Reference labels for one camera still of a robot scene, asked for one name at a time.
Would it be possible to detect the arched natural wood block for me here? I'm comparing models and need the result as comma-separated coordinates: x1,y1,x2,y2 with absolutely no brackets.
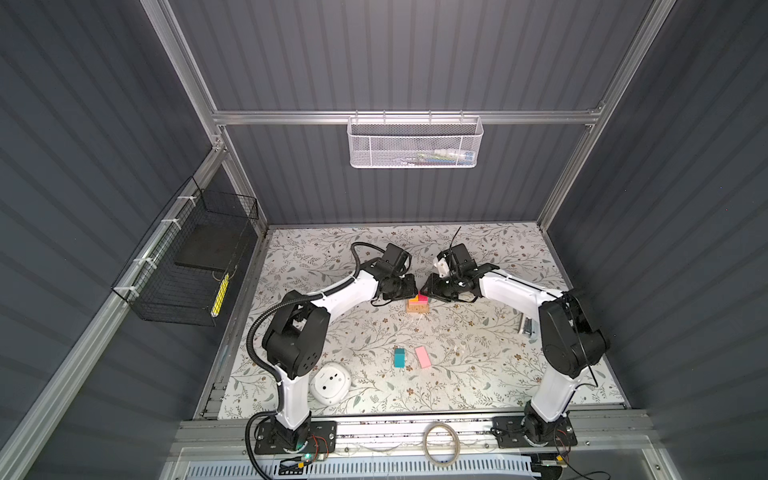
406,301,430,314

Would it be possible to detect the teal wood block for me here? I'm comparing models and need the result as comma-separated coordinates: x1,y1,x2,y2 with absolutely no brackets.
393,348,406,369

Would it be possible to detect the light pink wood block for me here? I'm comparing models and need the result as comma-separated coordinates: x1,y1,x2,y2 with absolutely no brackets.
414,346,432,369

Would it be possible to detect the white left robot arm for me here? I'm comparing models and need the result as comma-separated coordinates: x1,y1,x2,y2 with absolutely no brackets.
245,242,417,450

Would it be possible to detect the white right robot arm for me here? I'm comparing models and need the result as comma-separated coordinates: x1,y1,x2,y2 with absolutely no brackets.
420,244,609,446

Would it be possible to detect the white round smart speaker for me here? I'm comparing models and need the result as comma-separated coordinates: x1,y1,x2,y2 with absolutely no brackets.
310,362,352,406

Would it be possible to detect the roll of clear tape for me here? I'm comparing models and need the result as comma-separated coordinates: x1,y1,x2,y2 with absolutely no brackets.
421,422,461,468

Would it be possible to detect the yellow green marker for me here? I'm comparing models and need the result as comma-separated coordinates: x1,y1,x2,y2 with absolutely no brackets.
210,273,230,318

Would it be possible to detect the black corrugated cable conduit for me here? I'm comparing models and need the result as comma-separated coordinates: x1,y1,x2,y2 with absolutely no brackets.
244,241,388,480

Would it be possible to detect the white wire mesh basket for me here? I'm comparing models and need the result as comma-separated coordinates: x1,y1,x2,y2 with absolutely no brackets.
346,115,484,169

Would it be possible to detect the black wire basket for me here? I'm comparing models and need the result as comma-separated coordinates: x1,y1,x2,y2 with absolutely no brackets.
112,179,260,327

